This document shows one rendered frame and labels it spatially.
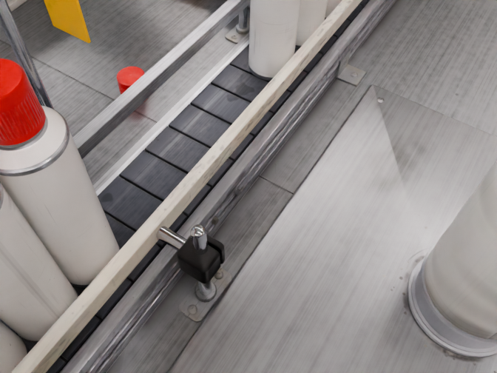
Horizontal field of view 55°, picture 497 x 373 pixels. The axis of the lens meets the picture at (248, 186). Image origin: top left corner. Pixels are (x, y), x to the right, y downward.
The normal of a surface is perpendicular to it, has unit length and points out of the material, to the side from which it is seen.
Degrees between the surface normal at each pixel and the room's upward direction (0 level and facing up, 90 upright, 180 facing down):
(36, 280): 90
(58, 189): 90
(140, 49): 0
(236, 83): 0
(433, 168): 0
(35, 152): 42
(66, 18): 90
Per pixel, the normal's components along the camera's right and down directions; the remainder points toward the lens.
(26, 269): 0.88, 0.41
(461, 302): -0.78, 0.48
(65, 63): 0.02, -0.57
